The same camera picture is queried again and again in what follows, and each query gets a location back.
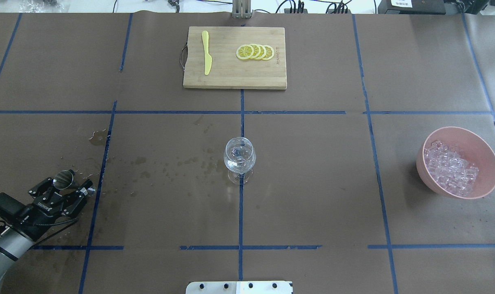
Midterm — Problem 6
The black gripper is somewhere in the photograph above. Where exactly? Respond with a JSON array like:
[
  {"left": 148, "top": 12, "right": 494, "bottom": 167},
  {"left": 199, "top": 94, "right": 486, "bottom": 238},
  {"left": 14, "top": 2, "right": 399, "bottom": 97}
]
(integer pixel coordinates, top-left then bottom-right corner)
[{"left": 15, "top": 177, "right": 93, "bottom": 241}]

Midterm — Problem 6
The steel double jigger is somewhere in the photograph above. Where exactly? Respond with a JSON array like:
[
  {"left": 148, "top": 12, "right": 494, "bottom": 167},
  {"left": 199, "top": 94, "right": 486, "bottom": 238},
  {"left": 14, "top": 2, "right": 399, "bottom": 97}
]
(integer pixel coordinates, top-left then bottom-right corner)
[{"left": 52, "top": 169, "right": 96, "bottom": 195}]

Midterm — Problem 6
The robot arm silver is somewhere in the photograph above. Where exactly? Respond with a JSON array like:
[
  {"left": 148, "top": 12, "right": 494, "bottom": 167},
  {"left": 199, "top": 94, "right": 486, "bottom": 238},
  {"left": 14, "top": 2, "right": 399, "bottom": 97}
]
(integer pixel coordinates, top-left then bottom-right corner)
[{"left": 0, "top": 176, "right": 94, "bottom": 289}]

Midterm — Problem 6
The clear wine glass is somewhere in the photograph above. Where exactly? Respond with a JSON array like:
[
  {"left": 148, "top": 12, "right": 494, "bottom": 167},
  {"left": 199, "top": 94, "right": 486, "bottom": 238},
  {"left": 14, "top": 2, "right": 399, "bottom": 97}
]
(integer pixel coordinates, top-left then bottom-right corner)
[{"left": 223, "top": 136, "right": 256, "bottom": 185}]

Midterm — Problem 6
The ice cubes pile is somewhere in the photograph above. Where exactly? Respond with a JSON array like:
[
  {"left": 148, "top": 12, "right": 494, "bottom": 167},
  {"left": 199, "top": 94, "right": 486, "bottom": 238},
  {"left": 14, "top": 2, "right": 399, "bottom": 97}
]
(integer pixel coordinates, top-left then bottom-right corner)
[{"left": 423, "top": 140, "right": 479, "bottom": 197}]

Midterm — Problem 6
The plastic bag clutter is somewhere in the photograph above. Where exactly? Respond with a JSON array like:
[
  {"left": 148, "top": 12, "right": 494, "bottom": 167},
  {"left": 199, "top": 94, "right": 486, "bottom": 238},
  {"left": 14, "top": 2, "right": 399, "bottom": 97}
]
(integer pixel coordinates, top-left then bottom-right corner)
[{"left": 19, "top": 0, "right": 71, "bottom": 13}]

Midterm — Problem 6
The yellow plastic knife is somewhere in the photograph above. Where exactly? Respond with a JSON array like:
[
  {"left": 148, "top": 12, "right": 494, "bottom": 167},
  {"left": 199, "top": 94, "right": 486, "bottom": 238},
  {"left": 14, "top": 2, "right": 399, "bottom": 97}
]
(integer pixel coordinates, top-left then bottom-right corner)
[{"left": 201, "top": 30, "right": 212, "bottom": 75}]

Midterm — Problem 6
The bamboo cutting board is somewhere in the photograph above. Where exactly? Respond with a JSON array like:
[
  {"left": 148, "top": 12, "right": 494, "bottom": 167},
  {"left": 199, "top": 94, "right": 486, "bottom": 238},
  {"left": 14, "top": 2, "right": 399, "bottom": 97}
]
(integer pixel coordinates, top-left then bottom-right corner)
[{"left": 183, "top": 26, "right": 288, "bottom": 91}]

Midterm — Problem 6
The lemon slice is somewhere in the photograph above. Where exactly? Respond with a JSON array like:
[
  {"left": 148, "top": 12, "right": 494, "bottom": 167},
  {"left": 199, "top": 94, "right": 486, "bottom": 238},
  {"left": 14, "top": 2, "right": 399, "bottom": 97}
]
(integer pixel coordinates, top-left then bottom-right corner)
[
  {"left": 262, "top": 45, "right": 275, "bottom": 61},
  {"left": 249, "top": 44, "right": 262, "bottom": 59},
  {"left": 255, "top": 44, "right": 267, "bottom": 60},
  {"left": 236, "top": 45, "right": 255, "bottom": 60}
]

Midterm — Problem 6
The black box with label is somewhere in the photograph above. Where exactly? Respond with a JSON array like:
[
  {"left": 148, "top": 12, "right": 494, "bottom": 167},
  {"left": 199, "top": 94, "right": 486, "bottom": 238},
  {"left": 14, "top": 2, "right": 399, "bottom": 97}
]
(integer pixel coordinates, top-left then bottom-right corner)
[{"left": 377, "top": 0, "right": 446, "bottom": 15}]

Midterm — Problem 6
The pink bowl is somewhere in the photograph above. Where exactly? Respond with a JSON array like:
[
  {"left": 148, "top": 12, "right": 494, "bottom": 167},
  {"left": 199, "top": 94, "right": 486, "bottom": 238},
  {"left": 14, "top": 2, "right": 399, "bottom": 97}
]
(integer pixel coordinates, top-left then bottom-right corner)
[{"left": 415, "top": 126, "right": 495, "bottom": 200}]

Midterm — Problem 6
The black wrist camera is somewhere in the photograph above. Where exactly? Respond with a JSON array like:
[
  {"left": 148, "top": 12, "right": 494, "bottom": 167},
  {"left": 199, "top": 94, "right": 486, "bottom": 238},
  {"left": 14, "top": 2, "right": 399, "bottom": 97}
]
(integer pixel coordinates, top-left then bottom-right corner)
[{"left": 0, "top": 192, "right": 26, "bottom": 224}]

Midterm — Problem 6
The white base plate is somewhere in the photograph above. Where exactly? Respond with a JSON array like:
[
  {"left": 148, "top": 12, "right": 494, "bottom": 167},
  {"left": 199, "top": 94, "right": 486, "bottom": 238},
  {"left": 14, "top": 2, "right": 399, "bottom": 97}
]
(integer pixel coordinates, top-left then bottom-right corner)
[{"left": 185, "top": 281, "right": 294, "bottom": 294}]

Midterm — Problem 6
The aluminium frame post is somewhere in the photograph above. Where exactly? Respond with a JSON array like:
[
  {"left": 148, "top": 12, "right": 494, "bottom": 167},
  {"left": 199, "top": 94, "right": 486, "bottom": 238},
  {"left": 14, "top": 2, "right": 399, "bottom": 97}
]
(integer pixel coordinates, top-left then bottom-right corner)
[{"left": 231, "top": 0, "right": 252, "bottom": 19}]

